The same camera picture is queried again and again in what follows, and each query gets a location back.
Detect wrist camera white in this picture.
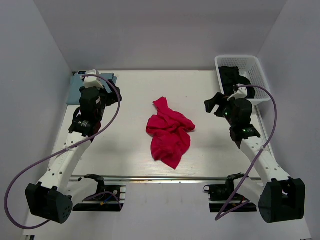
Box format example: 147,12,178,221
227,84,248,101
80,69,104,90

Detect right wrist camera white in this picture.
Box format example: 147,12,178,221
227,84,248,101

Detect red t shirt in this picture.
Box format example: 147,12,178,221
146,97,196,170

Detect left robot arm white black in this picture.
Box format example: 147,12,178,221
25,86,122,224

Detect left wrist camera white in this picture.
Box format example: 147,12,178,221
80,69,104,90

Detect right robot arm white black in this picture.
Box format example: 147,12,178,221
204,92,306,224

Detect folded light blue t shirt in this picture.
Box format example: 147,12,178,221
66,72,118,106

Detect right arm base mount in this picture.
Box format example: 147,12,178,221
203,173,258,214

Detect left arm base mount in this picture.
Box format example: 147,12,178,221
72,174,126,212

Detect black clothes in basket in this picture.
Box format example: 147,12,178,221
218,66,251,96

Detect white plastic basket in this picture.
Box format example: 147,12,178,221
214,55,270,96

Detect aluminium table edge rail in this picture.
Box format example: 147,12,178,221
69,175,263,183

